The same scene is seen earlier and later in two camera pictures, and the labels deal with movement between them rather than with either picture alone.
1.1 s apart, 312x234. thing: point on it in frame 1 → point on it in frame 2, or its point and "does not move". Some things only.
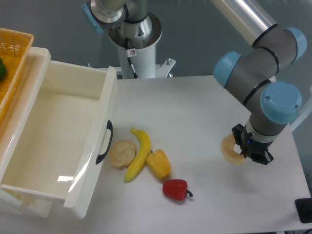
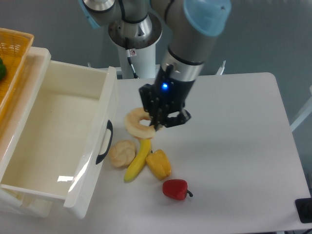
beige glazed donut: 227,145 → 132,124
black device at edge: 303,207 does not move
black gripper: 250,145 → 166,95
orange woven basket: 14,45 does not move
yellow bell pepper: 160,164 does not move
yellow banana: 142,158 does not move
